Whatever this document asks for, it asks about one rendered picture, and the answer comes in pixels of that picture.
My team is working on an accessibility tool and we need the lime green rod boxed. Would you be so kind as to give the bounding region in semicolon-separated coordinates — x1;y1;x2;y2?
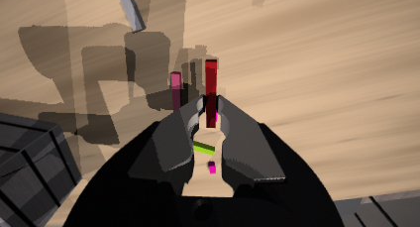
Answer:
193;141;215;156

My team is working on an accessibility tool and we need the red rod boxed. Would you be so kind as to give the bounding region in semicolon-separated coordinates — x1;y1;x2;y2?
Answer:
205;59;217;128

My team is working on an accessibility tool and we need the grey rod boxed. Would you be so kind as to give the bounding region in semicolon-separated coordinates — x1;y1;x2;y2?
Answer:
120;0;146;32

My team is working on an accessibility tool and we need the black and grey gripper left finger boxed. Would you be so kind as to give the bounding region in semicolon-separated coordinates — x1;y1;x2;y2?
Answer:
62;94;206;227

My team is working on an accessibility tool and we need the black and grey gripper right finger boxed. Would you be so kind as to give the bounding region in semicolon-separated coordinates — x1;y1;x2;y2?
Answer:
216;95;345;227

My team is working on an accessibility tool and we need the pink rod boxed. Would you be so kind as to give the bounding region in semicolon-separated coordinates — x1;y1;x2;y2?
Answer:
171;71;182;112

